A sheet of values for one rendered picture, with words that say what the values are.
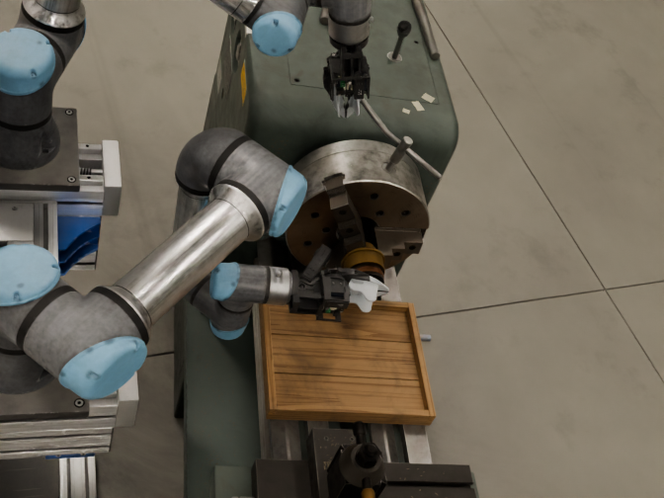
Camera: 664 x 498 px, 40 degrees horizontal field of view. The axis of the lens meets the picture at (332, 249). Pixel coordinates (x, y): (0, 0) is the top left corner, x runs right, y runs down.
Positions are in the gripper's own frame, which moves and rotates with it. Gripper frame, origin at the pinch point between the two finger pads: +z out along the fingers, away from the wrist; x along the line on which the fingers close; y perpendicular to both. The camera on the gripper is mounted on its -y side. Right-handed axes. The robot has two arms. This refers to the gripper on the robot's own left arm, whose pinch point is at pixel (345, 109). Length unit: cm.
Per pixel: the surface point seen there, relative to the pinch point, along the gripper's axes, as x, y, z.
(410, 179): 13.7, 4.6, 16.5
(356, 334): 1, 22, 47
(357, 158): 2.5, 2.2, 11.7
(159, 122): -55, -139, 124
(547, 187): 107, -128, 165
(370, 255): 3.5, 18.8, 23.5
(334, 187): -2.9, 8.4, 13.3
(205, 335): -35, 0, 74
